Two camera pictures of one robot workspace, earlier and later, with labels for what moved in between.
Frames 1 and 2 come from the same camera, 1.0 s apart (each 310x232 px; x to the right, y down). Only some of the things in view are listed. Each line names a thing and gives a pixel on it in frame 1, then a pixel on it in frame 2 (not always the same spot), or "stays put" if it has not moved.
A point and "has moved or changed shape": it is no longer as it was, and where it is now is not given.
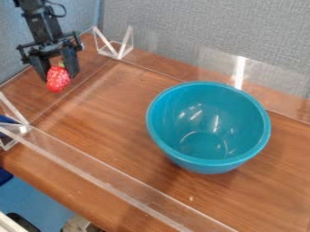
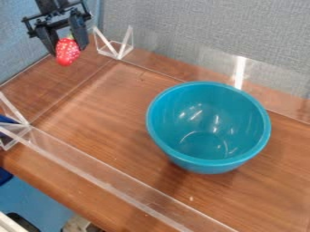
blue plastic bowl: [208, 125] stays put
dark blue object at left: [5, 140] stays put
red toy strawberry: [57, 77] has moved or changed shape
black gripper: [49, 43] to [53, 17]
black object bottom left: [21, 222] stays put
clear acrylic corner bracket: [109, 48] stays put
